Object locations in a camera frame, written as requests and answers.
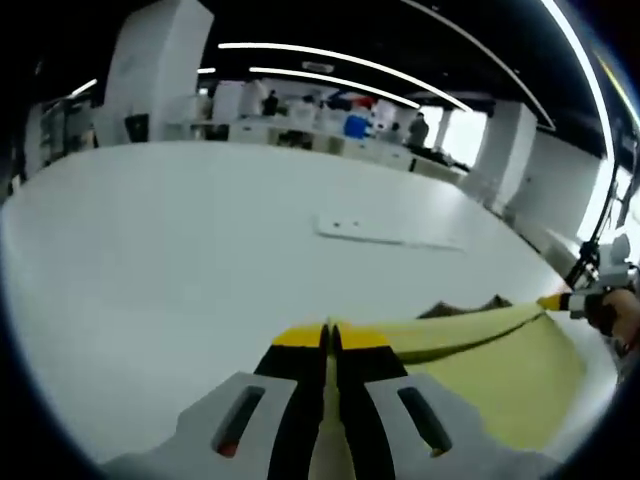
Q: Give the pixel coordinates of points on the ceiling air vent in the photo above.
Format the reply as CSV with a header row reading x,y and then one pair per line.
x,y
314,65

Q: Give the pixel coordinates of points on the red blue wall sign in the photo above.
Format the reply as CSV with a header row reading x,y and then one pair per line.
x,y
350,99

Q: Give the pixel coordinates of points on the blue box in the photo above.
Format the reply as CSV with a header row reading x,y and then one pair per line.
x,y
356,126

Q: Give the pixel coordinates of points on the wide white square pillar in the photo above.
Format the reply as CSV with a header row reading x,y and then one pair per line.
x,y
155,75

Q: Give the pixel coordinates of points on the person's right hand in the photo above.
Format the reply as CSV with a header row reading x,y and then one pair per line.
x,y
627,315

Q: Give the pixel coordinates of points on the grey shelving rack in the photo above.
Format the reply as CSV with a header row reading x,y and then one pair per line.
x,y
60,130

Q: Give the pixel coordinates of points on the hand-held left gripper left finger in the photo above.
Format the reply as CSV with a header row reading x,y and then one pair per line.
x,y
295,365

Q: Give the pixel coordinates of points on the white tall cabinet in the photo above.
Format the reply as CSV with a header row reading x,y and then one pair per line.
x,y
230,101

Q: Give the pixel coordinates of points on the white template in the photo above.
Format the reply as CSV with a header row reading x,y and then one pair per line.
x,y
380,232

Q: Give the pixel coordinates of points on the row of white cabinets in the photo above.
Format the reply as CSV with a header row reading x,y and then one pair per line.
x,y
380,155

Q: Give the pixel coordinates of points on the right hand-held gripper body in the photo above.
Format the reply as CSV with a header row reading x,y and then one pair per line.
x,y
614,260

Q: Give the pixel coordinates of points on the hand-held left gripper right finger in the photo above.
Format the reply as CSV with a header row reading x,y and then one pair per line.
x,y
370,365

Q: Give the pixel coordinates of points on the black camera stand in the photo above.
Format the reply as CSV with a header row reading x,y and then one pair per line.
x,y
585,260

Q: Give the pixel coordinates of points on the narrow white square pillar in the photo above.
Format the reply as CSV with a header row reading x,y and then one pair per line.
x,y
505,150

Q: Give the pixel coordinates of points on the black bin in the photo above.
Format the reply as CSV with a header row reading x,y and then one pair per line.
x,y
137,130

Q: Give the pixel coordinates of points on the yellow blue colour-block garment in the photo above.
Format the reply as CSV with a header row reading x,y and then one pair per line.
x,y
500,380

